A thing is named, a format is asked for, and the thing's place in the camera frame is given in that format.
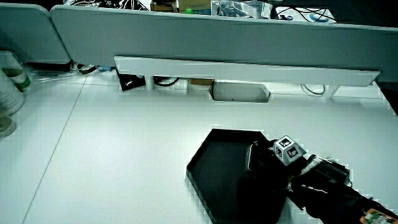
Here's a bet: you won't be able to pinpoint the black hexagonal plate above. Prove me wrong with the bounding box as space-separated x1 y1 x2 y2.
186 128 290 224

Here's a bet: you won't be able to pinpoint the small cardboard box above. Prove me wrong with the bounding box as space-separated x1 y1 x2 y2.
188 78 215 86

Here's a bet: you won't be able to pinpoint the white desk shelf riser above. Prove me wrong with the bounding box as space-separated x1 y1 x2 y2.
113 55 381 100

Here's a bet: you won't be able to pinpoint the black plastic bag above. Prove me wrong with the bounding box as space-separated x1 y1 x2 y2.
116 70 147 92

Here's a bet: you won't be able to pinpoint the large grey partition panel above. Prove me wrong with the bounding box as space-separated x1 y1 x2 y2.
49 4 398 83

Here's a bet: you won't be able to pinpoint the brown cardboard box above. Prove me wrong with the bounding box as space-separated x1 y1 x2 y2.
177 0 213 15

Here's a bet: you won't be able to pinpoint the clear plastic bag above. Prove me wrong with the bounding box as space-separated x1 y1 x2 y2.
211 0 274 19

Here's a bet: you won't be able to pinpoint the tape roll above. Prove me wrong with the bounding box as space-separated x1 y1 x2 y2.
78 63 98 75

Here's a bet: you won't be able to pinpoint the green label can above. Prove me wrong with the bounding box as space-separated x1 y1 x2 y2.
0 50 32 91

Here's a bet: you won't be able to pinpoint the small grey partition panel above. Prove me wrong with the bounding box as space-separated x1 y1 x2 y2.
0 2 72 65

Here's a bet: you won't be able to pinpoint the white cylindrical container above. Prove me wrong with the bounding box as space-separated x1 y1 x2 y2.
0 70 26 116

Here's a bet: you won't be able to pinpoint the round white lid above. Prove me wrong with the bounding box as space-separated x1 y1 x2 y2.
0 116 17 137

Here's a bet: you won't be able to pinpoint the orange circuit board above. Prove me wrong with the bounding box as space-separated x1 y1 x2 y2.
359 208 398 224

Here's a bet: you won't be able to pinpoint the black cable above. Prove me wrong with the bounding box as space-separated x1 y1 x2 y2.
153 77 181 87

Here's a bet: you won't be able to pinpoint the grey cable loop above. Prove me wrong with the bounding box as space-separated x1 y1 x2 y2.
300 83 326 96

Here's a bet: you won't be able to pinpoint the tangled black cables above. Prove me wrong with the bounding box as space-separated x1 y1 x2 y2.
274 6 338 24

